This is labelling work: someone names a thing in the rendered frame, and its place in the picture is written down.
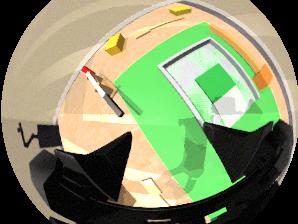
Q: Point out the green putting mat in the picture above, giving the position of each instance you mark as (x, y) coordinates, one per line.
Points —
(170, 127)

